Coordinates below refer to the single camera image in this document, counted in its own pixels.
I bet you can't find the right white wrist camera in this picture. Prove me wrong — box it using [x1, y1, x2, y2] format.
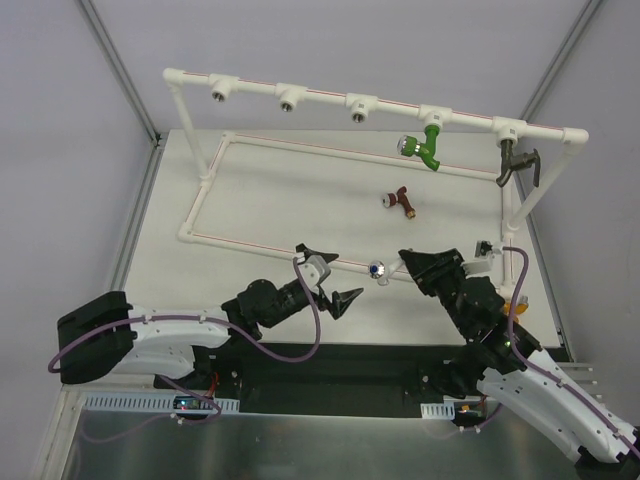
[462, 240, 504, 276]

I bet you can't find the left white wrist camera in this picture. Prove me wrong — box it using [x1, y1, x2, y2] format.
[293, 253, 331, 290]

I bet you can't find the white PVC pipe frame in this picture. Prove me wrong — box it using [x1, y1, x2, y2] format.
[163, 68, 588, 273]

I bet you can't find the dark grey lever faucet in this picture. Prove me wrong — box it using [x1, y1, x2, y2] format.
[495, 139, 541, 188]

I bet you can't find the green water faucet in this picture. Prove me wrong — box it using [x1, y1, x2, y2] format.
[397, 124, 440, 171]

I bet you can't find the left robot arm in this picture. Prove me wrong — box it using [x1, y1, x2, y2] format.
[47, 244, 363, 389]

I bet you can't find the white water faucet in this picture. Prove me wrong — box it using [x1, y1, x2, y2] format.
[367, 257, 407, 287]

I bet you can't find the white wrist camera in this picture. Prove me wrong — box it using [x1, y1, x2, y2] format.
[293, 253, 331, 290]
[462, 240, 504, 276]

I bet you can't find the brown water faucet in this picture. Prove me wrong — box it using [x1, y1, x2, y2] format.
[381, 186, 416, 220]

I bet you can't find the white cable duct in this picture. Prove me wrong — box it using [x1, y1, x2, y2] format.
[84, 392, 216, 415]
[420, 401, 456, 421]

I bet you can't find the yellow water faucet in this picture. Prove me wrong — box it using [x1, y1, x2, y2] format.
[502, 295, 529, 316]

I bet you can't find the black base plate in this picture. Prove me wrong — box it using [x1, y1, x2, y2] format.
[152, 342, 511, 417]

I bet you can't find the left white cable duct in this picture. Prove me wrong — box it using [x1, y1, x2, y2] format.
[84, 392, 216, 415]

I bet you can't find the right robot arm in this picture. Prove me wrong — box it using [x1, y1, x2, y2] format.
[398, 249, 639, 479]

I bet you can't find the right white cable duct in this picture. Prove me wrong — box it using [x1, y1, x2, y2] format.
[420, 401, 456, 421]

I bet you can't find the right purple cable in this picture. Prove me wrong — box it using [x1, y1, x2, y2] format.
[502, 244, 640, 461]

